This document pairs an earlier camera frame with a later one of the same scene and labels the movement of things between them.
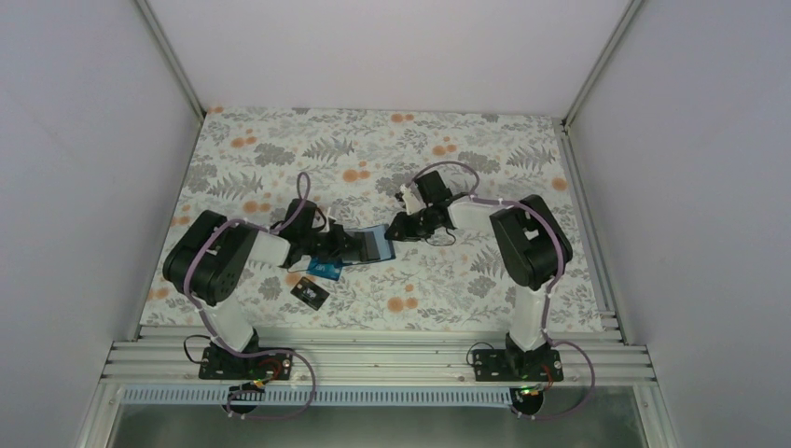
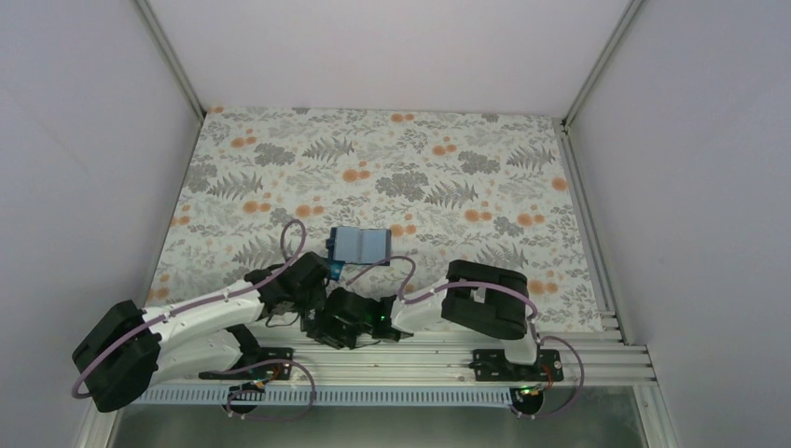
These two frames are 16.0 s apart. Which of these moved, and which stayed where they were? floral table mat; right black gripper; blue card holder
Moved: right black gripper
Stayed: floral table mat; blue card holder
